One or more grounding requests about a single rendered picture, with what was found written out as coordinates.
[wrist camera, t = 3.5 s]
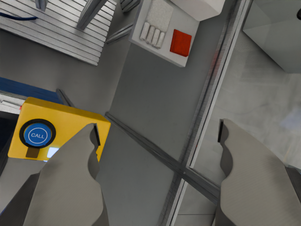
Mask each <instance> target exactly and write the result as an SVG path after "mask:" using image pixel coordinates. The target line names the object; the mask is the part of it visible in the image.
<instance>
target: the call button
mask: <svg viewBox="0 0 301 226"><path fill-rule="evenodd" d="M24 138H25V140H26V143H28V144H30V145H32V146H42V145H46V143H47V142H48V141H49V140H50V138H51V130H50V128H49V127H48V126H47V125H45V124H42V123H35V124H32V125H30V126H29V127H28V128H27V129H26V131H25V133H24Z"/></svg>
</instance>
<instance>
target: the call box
mask: <svg viewBox="0 0 301 226"><path fill-rule="evenodd" d="M35 123H42V124H45V125H47V126H48V127H49V128H50V130H51V138H50V140H49V141H48V142H47V143H46V145H42V146H32V145H30V144H28V143H26V140H25V138H24V133H25V131H26V129H27V128H28V127H29V126H30V125H32V124H35ZM90 123H97V126H98V130H99V138H100V144H101V146H99V147H98V149H97V151H96V154H97V159H98V162H99V160H100V157H101V154H102V151H103V148H104V145H105V141H106V138H107V135H108V132H109V129H110V126H111V123H110V122H109V121H108V120H107V119H106V118H104V117H103V116H102V115H101V114H97V113H93V112H89V111H85V110H82V109H77V108H73V107H69V106H66V105H62V104H58V103H54V102H50V101H46V100H42V99H38V98H34V97H28V98H27V99H26V100H25V102H24V103H23V104H22V107H21V111H20V114H19V118H18V121H17V124H16V128H15V131H14V134H13V138H12V141H11V144H10V147H9V151H8V157H13V158H22V159H32V160H41V161H48V160H49V158H50V157H47V155H48V152H49V149H50V148H58V149H59V148H60V147H61V146H62V145H63V144H65V143H66V142H67V141H68V140H69V139H71V138H72V137H73V136H74V135H75V134H76V133H77V132H79V131H80V130H81V129H82V128H83V127H85V126H86V125H87V124H90ZM28 147H32V148H39V149H40V150H39V154H38V157H37V158H29V157H26V153H27V149H28Z"/></svg>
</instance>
